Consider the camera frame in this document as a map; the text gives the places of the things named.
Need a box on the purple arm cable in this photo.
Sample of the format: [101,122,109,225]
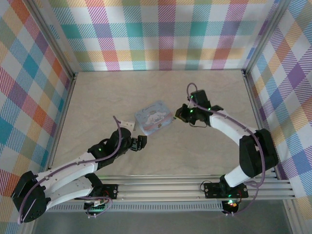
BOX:
[186,82,266,216]
[17,115,122,224]

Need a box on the aluminium side rail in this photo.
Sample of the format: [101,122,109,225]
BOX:
[41,72,78,183]
[242,70,281,180]

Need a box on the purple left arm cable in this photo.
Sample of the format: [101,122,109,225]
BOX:
[17,115,122,224]

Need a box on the aluminium frame post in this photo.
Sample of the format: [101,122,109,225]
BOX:
[28,0,78,81]
[242,0,292,75]

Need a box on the grey metal sheet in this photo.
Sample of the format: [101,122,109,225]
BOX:
[31,211,293,234]

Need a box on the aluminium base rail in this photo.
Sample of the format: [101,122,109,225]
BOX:
[26,174,297,202]

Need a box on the aluminium frame leg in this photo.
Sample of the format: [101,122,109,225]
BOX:
[284,198,302,234]

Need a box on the grey slotted cable duct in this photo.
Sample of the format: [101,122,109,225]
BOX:
[47,203,224,212]

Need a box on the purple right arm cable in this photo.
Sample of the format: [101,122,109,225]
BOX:
[186,82,266,216]

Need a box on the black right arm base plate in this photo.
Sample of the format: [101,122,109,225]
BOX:
[204,182,249,198]

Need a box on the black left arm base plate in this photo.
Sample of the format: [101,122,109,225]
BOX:
[91,184,119,201]

